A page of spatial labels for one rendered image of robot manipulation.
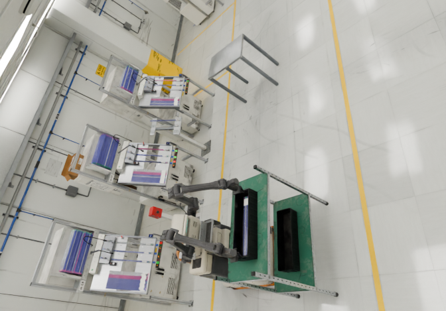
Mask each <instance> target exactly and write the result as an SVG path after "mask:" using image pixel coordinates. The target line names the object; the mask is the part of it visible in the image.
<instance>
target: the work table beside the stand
mask: <svg viewBox="0 0 446 311"><path fill-rule="evenodd" d="M244 40H245V41H247V42H248V43H249V44H251V45H252V46H253V47H254V48H255V49H256V50H258V51H259V52H261V53H262V54H263V55H264V56H265V57H266V58H268V59H269V60H271V61H272V62H273V63H274V64H275V65H276V66H278V65H279V62H278V61H276V60H275V59H274V58H272V57H271V56H270V55H269V54H268V53H266V52H265V51H264V50H263V49H261V48H260V47H259V46H258V45H257V44H256V43H254V42H253V41H252V40H250V39H249V38H248V37H247V36H246V35H244V34H243V33H242V34H241V35H240V36H239V37H237V38H236V39H234V40H233V41H232V42H231V43H230V44H228V45H227V46H225V47H224V48H223V49H222V50H220V51H219V52H217V53H216V54H215V55H214V56H213V57H211V62H210V69H209V74H208V80H210V81H211V82H213V83H215V84H216V85H217V86H219V87H221V88H222V89H223V90H225V91H227V92H228V93H230V94H232V95H233V96H234V97H236V98H238V99H239V100H240V101H242V102H244V103H247V100H245V99H244V98H242V97H241V96H239V95H238V94H236V93H235V92H233V91H232V90H230V89H229V88H227V87H226V86H224V85H223V84H221V83H220V82H218V81H216V80H215V79H214V78H213V77H215V76H216V75H217V74H219V73H221V71H223V70H225V69H226V70H227V71H229V72H230V73H231V74H233V75H235V76H236V77H237V78H239V79H240V80H241V81H243V82H244V83H246V84H248V82H249V81H247V80H246V79H244V78H243V77H241V76H240V75H239V74H237V73H236V72H235V71H233V70H232V69H230V68H229V66H230V65H232V64H233V63H235V62H236V61H237V60H239V59H241V60H242V61H244V62H245V63H246V64H247V65H249V66H250V67H252V68H253V69H254V70H255V71H257V72H258V73H260V74H261V75H262V76H263V77H265V78H266V79H267V80H269V81H270V82H271V83H273V84H274V85H275V86H278V85H279V83H278V82H276V81H275V80H274V79H273V78H271V77H270V76H268V75H267V74H266V73H265V72H263V71H262V70H260V69H259V68H258V67H257V66H256V65H254V64H253V63H251V62H250V61H249V60H248V59H246V58H245V57H243V56H242V50H243V43H244Z"/></svg>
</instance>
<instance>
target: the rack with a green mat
mask: <svg viewBox="0 0 446 311"><path fill-rule="evenodd" d="M254 169H255V170H257V171H259V172H261V174H258V175H255V176H253V177H251V178H247V179H245V180H243V181H240V182H239V186H241V187H242V188H243V190H245V189H247V188H250V189H252V190H255V191H256V192H258V258H257V259H254V260H249V261H237V262H233V263H231V262H230V258H229V259H228V278H227V279H226V278H223V277H217V276H214V280H217V281H220V282H226V283H229V284H235V285H238V286H244V287H248V288H253V289H257V290H262V291H266V292H272V293H276V294H281V295H285V296H290V297H294V298H300V295H299V294H293V293H292V292H314V291H315V292H320V293H323V294H328V295H331V296H335V297H338V293H337V292H333V291H329V290H325V289H321V288H317V277H316V268H315V251H314V243H313V226H312V217H311V201H310V198H312V199H314V200H316V201H318V202H320V203H322V204H324V205H326V206H327V205H328V204H329V203H328V202H326V201H325V200H323V199H321V198H319V197H317V196H315V195H313V194H311V193H310V192H308V191H306V190H304V189H302V188H300V187H298V186H296V185H294V184H292V183H290V182H288V181H286V180H284V179H282V178H280V177H278V176H277V175H275V174H273V173H271V172H269V171H267V170H265V169H263V168H262V167H260V166H258V165H254ZM269 177H271V178H273V179H275V180H277V181H279V182H281V183H283V184H285V185H287V186H289V187H290V188H292V189H294V190H296V191H298V192H300V193H302V194H299V195H296V196H292V197H290V198H286V199H283V200H279V201H276V202H274V201H273V200H270V197H269ZM234 200H235V195H233V191H232V211H231V224H230V247H229V249H233V234H234ZM270 204H273V243H274V276H271V271H270ZM286 208H291V209H293V210H295V211H297V226H298V239H299V262H300V271H297V272H290V273H285V272H281V271H278V270H277V211H279V210H284V209H286ZM259 280H271V281H274V289H272V288H267V287H264V286H258V285H254V284H250V283H246V282H252V281H259Z"/></svg>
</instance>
